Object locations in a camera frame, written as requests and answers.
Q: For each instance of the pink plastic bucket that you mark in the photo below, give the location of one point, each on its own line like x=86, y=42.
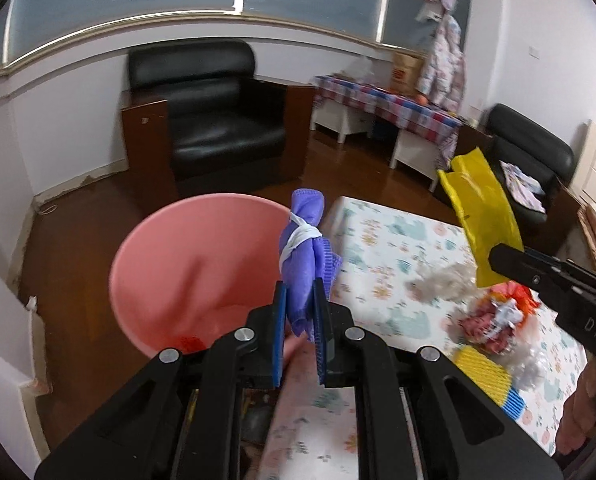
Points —
x=187, y=270

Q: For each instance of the white desk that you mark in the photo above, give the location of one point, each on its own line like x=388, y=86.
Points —
x=343, y=120

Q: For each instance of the patterned cloth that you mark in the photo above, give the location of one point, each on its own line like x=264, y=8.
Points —
x=523, y=185

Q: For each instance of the yellow plastic bag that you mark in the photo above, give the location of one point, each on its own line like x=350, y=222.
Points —
x=483, y=210

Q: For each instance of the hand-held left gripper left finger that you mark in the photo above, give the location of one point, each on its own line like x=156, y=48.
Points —
x=279, y=330

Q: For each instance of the purple cloth bundle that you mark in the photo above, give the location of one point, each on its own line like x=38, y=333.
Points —
x=303, y=260

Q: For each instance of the hanging patterned jacket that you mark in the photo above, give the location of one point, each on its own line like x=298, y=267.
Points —
x=443, y=65

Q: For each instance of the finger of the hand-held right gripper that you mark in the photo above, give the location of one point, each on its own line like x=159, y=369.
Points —
x=578, y=275
x=508, y=260

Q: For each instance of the checked tablecloth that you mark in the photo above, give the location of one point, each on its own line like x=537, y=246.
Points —
x=403, y=107

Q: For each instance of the clear plastic bag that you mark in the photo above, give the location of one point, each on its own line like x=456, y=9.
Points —
x=365, y=72

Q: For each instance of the black leather armchair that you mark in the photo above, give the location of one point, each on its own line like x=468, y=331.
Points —
x=217, y=120
x=528, y=150

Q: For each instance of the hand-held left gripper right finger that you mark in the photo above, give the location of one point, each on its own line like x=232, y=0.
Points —
x=319, y=330

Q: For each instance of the red foam net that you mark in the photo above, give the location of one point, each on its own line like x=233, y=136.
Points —
x=190, y=343

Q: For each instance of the purple white cloth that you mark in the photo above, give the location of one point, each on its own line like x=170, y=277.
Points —
x=483, y=322

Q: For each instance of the clear plastic wrap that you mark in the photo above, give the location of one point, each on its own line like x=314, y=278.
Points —
x=530, y=360

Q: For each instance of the floral table cover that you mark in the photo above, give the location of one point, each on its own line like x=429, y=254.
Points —
x=393, y=240

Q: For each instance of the person's right hand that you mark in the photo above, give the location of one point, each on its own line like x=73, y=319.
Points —
x=578, y=400

